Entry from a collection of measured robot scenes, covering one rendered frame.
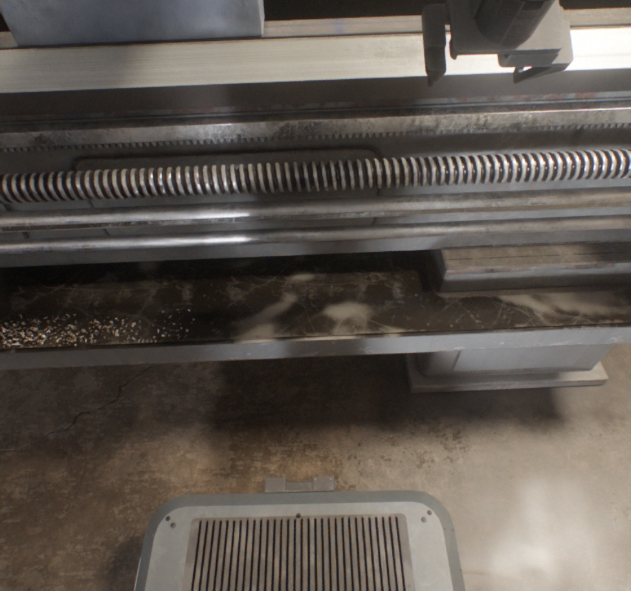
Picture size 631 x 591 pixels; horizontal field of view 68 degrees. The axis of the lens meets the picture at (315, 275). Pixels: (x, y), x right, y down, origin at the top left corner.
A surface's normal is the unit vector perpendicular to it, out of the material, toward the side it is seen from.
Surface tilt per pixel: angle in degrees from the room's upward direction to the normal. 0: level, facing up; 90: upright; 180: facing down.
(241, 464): 0
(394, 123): 90
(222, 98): 90
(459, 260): 0
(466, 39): 30
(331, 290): 0
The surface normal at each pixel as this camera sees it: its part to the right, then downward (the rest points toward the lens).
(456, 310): -0.02, -0.63
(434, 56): -0.01, -0.16
